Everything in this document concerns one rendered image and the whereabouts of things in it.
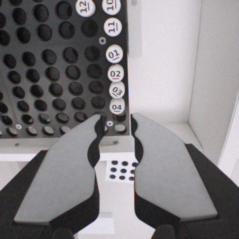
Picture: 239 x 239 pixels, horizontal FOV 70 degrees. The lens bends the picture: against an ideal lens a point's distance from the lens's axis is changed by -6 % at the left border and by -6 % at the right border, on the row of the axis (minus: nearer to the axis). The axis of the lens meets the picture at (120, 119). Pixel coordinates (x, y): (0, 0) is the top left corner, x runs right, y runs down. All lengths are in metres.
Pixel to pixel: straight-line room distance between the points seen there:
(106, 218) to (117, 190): 0.10
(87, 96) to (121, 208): 0.40
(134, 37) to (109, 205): 0.42
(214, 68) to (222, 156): 0.08
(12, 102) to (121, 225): 0.48
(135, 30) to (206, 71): 0.08
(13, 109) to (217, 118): 0.19
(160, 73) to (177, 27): 0.05
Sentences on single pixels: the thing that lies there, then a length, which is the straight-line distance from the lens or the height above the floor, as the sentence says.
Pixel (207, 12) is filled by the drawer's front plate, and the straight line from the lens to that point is 0.21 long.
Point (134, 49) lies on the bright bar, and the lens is 0.20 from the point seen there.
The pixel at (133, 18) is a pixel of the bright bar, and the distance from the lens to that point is 0.20.
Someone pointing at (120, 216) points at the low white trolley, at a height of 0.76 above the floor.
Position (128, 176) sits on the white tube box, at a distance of 0.37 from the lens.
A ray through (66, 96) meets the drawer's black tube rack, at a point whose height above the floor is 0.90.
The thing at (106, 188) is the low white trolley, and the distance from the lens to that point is 0.45.
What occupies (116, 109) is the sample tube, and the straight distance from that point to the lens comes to 0.15.
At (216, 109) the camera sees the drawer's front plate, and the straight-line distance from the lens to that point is 0.18.
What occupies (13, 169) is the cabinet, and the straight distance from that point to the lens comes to 0.44.
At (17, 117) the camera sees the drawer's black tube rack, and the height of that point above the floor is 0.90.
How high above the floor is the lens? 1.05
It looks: 60 degrees down
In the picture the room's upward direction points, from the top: 178 degrees counter-clockwise
